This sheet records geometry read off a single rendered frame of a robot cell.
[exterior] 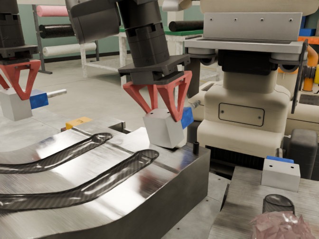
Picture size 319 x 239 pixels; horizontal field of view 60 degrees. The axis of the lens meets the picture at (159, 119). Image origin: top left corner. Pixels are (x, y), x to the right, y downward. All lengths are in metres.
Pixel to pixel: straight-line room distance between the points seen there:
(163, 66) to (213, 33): 0.37
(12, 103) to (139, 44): 0.28
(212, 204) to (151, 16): 0.31
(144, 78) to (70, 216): 0.21
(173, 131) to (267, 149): 0.37
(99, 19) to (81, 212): 0.24
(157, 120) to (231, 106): 0.38
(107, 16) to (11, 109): 0.29
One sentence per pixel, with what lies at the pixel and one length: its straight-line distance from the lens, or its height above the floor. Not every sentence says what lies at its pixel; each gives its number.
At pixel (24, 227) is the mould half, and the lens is 0.28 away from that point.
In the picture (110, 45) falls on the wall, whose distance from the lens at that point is 8.08.
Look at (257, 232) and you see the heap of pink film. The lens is 0.27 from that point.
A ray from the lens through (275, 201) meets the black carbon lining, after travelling 0.44.
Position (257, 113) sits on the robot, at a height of 0.85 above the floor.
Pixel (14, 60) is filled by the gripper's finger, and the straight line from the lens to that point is 0.55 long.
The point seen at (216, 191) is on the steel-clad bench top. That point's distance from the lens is 0.52.
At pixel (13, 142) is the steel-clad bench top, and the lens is 0.78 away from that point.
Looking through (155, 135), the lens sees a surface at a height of 0.91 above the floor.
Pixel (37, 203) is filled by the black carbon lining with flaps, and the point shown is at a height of 0.90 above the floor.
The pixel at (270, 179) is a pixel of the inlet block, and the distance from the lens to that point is 0.45.
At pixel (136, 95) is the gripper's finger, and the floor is 0.97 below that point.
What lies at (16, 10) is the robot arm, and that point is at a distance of 0.58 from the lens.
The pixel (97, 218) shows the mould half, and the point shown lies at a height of 0.89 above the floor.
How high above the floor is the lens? 1.10
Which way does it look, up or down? 21 degrees down
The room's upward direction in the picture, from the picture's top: straight up
